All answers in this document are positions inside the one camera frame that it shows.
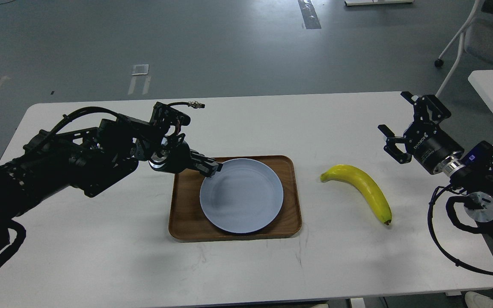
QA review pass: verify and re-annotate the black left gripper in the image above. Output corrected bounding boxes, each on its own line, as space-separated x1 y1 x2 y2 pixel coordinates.
149 140 223 178

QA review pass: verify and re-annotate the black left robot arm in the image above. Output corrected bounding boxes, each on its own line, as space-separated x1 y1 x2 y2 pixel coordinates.
0 102 223 268

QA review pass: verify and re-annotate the yellow banana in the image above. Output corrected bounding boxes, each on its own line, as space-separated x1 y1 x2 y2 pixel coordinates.
319 164 392 226

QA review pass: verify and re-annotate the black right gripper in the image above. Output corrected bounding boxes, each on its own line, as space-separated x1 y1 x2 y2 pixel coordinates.
378 91 464 174

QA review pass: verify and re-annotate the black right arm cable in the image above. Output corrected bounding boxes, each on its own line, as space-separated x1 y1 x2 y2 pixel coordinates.
427 185 493 281

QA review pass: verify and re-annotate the white shoe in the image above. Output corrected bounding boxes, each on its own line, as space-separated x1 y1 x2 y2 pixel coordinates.
464 292 493 308

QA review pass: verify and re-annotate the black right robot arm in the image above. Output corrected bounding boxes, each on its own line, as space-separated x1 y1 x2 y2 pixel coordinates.
378 91 493 239

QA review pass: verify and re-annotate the light blue plate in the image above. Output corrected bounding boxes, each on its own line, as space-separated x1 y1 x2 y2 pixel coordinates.
199 158 284 234

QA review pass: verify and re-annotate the white office chair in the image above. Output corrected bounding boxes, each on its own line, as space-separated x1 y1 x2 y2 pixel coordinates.
434 0 493 97

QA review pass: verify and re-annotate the brown wooden tray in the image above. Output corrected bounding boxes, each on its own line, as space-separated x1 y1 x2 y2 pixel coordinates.
169 155 303 242

